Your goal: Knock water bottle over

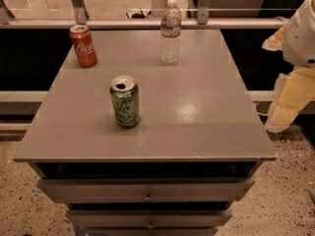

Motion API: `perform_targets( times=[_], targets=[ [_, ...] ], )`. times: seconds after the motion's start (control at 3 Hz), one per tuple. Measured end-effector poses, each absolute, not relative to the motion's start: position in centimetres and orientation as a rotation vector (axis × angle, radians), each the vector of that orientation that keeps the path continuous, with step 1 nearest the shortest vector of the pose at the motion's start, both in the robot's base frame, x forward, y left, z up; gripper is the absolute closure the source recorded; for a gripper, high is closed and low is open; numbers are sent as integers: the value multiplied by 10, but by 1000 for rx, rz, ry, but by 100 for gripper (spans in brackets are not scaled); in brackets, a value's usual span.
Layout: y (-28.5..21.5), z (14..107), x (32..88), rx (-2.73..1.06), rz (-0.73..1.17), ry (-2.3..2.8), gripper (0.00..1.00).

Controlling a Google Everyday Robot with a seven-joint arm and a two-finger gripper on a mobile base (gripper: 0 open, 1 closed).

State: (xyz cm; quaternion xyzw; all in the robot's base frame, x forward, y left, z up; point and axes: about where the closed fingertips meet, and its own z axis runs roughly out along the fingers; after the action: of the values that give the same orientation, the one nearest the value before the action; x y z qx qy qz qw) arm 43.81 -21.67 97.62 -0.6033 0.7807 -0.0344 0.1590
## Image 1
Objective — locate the grey metal railing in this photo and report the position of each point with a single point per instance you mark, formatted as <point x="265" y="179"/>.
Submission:
<point x="110" y="14"/>

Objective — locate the green La Croix can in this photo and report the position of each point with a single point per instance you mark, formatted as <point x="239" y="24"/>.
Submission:
<point x="124" y="93"/>

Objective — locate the grey metal drawer cabinet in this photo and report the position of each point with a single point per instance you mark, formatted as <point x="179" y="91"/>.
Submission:
<point x="197" y="120"/>

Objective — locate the lower grey drawer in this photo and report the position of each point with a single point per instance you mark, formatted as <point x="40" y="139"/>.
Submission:
<point x="149" y="219"/>

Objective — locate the clear plastic water bottle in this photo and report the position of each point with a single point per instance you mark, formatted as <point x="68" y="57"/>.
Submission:
<point x="170" y="30"/>

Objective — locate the black object behind glass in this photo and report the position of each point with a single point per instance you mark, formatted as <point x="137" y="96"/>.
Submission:
<point x="140" y="15"/>

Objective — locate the top grey drawer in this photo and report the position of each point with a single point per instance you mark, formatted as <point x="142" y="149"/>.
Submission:
<point x="79" y="191"/>

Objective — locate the grey drawer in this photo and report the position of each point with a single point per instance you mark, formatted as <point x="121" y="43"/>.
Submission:
<point x="79" y="191"/>
<point x="149" y="219"/>

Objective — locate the orange Coca-Cola soda can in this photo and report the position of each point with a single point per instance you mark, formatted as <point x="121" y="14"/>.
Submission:
<point x="84" y="46"/>

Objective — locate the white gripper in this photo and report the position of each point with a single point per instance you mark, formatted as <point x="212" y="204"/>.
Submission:
<point x="300" y="41"/>

